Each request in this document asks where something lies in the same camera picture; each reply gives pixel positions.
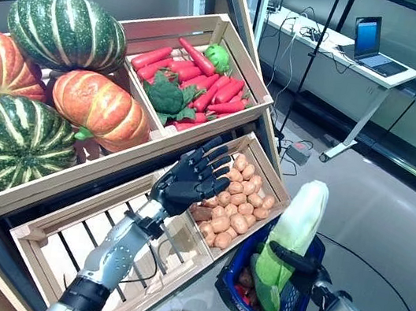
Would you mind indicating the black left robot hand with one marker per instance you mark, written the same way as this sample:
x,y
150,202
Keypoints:
x,y
191,181

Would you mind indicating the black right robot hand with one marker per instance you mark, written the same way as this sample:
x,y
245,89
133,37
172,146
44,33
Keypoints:
x,y
294,258

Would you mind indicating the large napa cabbage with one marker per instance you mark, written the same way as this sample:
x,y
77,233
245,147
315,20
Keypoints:
x,y
301,219

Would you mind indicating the blue plastic shopping basket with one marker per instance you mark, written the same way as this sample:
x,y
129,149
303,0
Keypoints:
x,y
242,309

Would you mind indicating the red carrot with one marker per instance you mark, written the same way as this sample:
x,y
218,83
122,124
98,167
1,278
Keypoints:
x,y
228,91
200,81
227,107
197,57
210,92
154,71
151,57
185,124
184,68

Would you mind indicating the wooden crate with potatoes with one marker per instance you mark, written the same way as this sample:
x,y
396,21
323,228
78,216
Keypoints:
x,y
267,161

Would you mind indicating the dark green broccoli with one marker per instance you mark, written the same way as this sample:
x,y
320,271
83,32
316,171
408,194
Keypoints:
x,y
168,95

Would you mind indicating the grey power adapter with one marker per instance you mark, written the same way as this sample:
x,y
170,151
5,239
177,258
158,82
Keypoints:
x,y
298,154

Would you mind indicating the wooden crate with pumpkins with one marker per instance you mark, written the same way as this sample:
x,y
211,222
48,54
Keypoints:
x,y
68,180

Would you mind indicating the light green lettuce head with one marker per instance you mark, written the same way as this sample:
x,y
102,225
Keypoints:
x,y
217,58

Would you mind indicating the wooden crate with carrots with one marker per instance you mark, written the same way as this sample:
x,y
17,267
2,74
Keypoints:
x,y
164,32

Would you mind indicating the black stand pole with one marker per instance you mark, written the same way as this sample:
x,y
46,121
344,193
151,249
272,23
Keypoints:
x,y
315,55

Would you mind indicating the green striped pumpkin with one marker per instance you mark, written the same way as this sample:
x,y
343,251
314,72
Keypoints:
x,y
10,146
67,32

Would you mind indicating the white table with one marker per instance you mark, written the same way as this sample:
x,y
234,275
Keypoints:
x,y
392,80

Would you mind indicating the open grey laptop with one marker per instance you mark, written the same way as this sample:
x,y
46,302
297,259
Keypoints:
x,y
379,64

